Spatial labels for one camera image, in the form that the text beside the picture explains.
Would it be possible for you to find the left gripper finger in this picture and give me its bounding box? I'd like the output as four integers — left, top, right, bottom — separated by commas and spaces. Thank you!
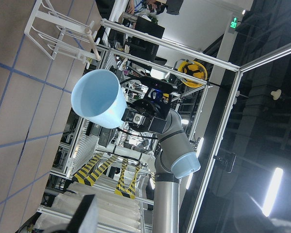
66, 194, 98, 233

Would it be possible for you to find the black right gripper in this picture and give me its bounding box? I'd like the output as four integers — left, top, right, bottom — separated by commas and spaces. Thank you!
121, 98, 171, 133

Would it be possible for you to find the light blue ikea cup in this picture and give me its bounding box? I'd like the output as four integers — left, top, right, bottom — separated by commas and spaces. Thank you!
71, 69, 127, 129

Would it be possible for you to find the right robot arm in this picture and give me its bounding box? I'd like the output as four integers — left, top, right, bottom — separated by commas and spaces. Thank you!
122, 98, 200, 233

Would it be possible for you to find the yellow hard hat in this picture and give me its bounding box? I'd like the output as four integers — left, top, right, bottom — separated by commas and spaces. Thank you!
177, 60, 208, 88

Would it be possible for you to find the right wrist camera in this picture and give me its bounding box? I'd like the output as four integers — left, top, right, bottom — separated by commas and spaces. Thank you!
138, 76, 178, 94

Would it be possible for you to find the white wire cup rack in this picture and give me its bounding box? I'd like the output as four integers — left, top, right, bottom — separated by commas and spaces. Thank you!
24, 0, 101, 68

